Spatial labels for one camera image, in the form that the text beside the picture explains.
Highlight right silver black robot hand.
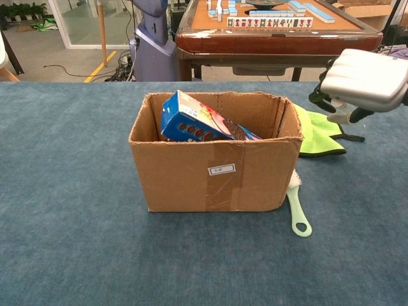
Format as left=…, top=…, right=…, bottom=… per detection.
left=308, top=48, right=408, bottom=124

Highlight clear white-tipped stick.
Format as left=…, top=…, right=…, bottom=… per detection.
left=330, top=97, right=351, bottom=116

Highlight blue cookie package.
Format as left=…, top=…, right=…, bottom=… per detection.
left=160, top=89, right=263, bottom=142

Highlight purple cloth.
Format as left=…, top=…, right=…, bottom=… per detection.
left=387, top=47, right=408, bottom=61

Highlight black tripod stand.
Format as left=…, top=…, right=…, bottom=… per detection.
left=366, top=0, right=403, bottom=57

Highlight large brown cardboard box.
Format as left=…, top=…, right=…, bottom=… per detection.
left=331, top=0, right=397, bottom=31

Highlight bright green cleaning cloth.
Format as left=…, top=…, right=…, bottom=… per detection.
left=291, top=102, right=366, bottom=157

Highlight blue backed mahjong tile row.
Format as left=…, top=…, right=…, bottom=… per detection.
left=249, top=10, right=296, bottom=18
left=288, top=0, right=336, bottom=24

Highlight brown mahjong table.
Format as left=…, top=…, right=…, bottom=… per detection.
left=175, top=0, right=383, bottom=82

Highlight face-up mahjong tile row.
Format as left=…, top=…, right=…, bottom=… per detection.
left=226, top=16, right=314, bottom=29

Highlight black dice dome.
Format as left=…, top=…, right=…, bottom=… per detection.
left=247, top=0, right=289, bottom=8

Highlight mint green scrub brush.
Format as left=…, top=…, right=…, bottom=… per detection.
left=286, top=169, right=313, bottom=238

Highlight blue backed mahjong tile cluster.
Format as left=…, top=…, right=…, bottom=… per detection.
left=206, top=0, right=238, bottom=22

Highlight wooden pole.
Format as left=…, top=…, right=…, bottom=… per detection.
left=97, top=0, right=108, bottom=67

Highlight white framed glass partition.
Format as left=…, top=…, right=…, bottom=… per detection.
left=47, top=0, right=135, bottom=50

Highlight green bag on floor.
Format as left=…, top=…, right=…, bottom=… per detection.
left=30, top=18, right=60, bottom=32

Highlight blue felt table cover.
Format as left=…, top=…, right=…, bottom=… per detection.
left=0, top=81, right=408, bottom=306

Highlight potted green plants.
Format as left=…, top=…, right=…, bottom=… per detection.
left=0, top=2, right=48, bottom=22

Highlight white chair with wooden legs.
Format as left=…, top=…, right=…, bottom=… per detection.
left=0, top=30, right=20, bottom=82

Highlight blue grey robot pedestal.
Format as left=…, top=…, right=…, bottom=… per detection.
left=129, top=0, right=178, bottom=82

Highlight tangled black cable bundle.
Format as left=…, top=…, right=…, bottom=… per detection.
left=105, top=49, right=138, bottom=82

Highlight long black floor cable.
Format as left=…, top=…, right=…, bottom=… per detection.
left=43, top=63, right=112, bottom=79

